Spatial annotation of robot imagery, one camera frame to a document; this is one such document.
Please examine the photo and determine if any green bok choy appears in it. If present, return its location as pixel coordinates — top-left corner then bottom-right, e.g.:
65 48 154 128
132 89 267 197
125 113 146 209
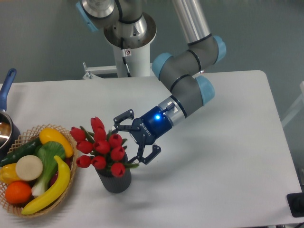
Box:
32 141 66 198

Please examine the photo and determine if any black device at table edge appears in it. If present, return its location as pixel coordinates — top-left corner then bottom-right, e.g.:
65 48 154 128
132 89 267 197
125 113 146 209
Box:
286 192 304 218

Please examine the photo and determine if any woven wicker basket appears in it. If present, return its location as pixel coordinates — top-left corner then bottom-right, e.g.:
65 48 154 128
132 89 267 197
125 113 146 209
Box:
0 124 78 218

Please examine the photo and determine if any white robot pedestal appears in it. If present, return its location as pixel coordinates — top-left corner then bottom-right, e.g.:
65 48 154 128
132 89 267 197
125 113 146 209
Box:
83 43 152 79

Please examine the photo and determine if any green cucumber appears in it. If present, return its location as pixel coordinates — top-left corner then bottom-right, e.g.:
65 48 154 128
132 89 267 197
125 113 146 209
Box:
0 138 42 167

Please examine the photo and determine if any beige round radish slice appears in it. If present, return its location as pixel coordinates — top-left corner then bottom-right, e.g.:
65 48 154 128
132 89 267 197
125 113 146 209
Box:
16 155 43 181

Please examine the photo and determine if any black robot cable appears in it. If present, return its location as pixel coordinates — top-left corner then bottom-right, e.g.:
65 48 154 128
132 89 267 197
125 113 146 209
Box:
120 37 132 78

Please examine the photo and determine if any blue handled saucepan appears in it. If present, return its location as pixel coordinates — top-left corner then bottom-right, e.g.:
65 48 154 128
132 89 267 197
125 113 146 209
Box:
0 68 20 160

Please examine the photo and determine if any yellow banana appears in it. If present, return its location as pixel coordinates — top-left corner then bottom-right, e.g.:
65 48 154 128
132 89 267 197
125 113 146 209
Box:
21 155 71 216

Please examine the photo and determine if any red fruit in basket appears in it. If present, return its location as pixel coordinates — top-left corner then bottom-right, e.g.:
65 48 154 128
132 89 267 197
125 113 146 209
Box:
49 158 72 187

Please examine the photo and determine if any red tulip bouquet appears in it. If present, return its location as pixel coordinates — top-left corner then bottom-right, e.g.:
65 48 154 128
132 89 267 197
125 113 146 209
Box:
70 117 139 178

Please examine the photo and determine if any dark grey ribbed vase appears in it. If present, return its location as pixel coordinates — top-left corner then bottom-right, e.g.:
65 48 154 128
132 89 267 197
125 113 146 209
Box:
95 154 132 193

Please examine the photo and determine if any yellow bell pepper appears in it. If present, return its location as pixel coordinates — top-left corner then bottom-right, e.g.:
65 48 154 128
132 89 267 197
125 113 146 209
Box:
0 163 21 184

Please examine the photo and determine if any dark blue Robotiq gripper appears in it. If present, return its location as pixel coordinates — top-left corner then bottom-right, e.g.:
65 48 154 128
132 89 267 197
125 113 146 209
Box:
112 106 173 165

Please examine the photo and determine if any yellow squash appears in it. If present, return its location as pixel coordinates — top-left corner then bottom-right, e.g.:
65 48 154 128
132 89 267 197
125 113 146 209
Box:
39 128 74 158

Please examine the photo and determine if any orange fruit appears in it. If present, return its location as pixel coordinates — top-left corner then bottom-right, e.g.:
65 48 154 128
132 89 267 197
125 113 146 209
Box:
5 181 32 204

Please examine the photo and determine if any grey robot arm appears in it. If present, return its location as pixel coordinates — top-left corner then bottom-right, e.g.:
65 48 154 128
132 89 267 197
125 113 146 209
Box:
76 0 226 164

